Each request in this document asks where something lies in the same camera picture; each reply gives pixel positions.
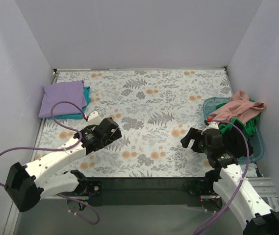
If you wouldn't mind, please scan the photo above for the purple t shirt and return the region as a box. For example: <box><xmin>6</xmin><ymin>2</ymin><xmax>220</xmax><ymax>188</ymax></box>
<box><xmin>38</xmin><ymin>80</ymin><xmax>85</xmax><ymax>118</ymax></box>

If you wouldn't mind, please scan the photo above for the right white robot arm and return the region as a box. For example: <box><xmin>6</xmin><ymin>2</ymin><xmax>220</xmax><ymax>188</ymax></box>
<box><xmin>180</xmin><ymin>122</ymin><xmax>279</xmax><ymax>235</ymax></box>

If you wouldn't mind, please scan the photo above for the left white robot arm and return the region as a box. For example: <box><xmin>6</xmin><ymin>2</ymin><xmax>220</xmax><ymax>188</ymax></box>
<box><xmin>4</xmin><ymin>117</ymin><xmax>122</xmax><ymax>212</ymax></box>

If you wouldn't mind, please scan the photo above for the black t shirt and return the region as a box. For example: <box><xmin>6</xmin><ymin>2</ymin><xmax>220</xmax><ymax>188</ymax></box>
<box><xmin>219</xmin><ymin>118</ymin><xmax>255</xmax><ymax>158</ymax></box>

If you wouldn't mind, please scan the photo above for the green t shirt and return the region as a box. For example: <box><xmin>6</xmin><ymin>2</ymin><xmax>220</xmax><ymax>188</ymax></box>
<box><xmin>214</xmin><ymin>98</ymin><xmax>265</xmax><ymax>139</ymax></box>

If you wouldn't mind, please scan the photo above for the teal plastic basket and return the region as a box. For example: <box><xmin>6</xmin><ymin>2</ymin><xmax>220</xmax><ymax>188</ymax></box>
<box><xmin>203</xmin><ymin>97</ymin><xmax>265</xmax><ymax>163</ymax></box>

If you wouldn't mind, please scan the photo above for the pink t shirt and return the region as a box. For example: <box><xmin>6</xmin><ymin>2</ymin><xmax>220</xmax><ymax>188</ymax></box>
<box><xmin>208</xmin><ymin>91</ymin><xmax>266</xmax><ymax>124</ymax></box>

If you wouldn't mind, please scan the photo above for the floral table mat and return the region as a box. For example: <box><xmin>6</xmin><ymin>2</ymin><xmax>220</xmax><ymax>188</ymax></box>
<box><xmin>48</xmin><ymin>69</ymin><xmax>232</xmax><ymax>177</ymax></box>

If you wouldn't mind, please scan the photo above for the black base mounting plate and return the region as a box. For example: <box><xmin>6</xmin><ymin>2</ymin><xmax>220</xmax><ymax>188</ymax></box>
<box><xmin>58</xmin><ymin>177</ymin><xmax>225</xmax><ymax>209</ymax></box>

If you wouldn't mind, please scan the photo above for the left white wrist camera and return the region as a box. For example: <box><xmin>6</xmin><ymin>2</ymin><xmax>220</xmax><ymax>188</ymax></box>
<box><xmin>86</xmin><ymin>111</ymin><xmax>102</xmax><ymax>125</ymax></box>

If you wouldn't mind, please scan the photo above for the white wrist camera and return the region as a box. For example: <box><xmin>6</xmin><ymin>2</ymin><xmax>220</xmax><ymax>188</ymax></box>
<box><xmin>202</xmin><ymin>118</ymin><xmax>219</xmax><ymax>134</ymax></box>
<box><xmin>86</xmin><ymin>111</ymin><xmax>102</xmax><ymax>125</ymax></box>

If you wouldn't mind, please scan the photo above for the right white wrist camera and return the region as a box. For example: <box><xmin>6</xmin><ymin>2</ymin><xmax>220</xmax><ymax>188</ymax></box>
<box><xmin>202</xmin><ymin>118</ymin><xmax>219</xmax><ymax>134</ymax></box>

